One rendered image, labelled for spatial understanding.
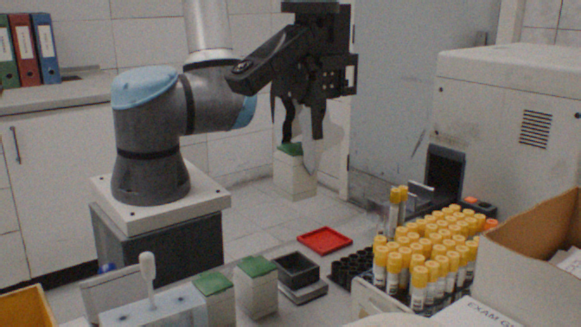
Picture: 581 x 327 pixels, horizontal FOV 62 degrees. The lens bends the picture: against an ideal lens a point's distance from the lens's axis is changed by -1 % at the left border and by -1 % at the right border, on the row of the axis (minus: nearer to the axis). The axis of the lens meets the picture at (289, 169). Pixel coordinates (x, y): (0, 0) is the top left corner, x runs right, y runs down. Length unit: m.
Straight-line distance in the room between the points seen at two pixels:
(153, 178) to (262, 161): 2.58
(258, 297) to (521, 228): 0.34
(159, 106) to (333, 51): 0.36
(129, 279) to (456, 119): 0.61
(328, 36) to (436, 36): 1.90
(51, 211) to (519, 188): 1.88
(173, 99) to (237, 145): 2.44
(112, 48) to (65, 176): 0.89
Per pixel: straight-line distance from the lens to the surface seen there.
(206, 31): 0.93
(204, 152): 3.19
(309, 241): 0.83
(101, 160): 2.27
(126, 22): 2.87
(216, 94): 0.90
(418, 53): 2.57
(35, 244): 2.34
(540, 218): 0.71
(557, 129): 0.83
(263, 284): 0.64
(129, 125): 0.88
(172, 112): 0.88
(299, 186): 0.63
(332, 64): 0.60
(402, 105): 2.66
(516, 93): 0.86
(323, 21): 0.61
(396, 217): 0.78
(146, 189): 0.91
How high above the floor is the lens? 1.28
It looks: 20 degrees down
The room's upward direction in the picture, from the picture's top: straight up
